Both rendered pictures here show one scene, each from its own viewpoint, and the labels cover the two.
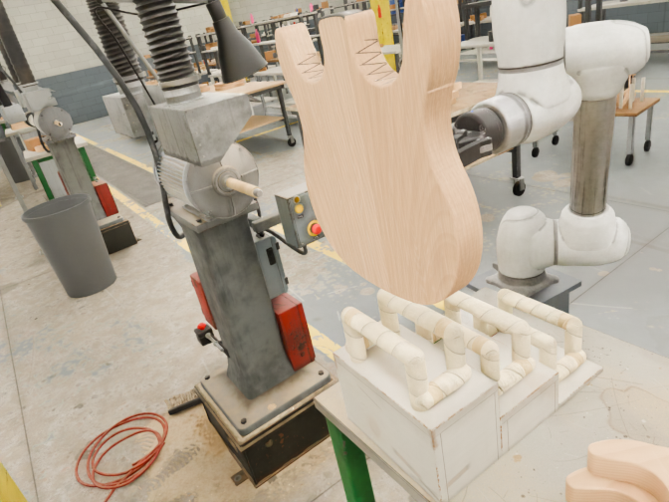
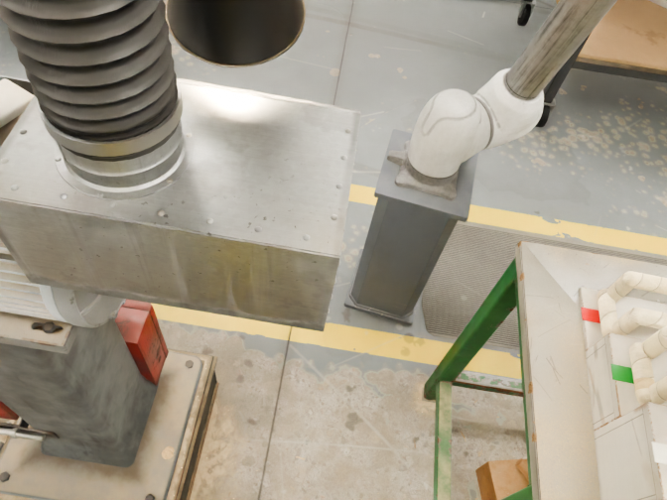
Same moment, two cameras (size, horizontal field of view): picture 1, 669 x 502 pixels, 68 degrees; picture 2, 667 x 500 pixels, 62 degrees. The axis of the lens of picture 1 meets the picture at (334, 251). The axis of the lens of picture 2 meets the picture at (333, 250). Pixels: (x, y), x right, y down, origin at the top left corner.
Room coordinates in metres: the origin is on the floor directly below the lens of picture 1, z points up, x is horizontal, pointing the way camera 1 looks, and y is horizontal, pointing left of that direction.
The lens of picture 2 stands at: (1.13, 0.50, 1.90)
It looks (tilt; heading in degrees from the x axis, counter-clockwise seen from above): 56 degrees down; 299
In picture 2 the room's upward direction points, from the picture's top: 11 degrees clockwise
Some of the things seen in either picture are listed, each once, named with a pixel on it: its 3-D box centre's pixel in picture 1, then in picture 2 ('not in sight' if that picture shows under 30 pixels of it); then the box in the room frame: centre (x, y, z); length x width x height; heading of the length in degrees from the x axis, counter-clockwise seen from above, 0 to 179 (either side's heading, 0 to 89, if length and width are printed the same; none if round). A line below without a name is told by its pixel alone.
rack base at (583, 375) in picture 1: (523, 357); (646, 330); (0.84, -0.35, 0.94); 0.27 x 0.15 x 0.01; 30
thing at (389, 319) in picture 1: (388, 317); not in sight; (0.78, -0.08, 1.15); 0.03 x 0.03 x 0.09
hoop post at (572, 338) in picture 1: (572, 343); not in sight; (0.79, -0.44, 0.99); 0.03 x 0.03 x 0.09
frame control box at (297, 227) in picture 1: (291, 219); not in sight; (1.78, 0.14, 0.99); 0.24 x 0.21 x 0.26; 31
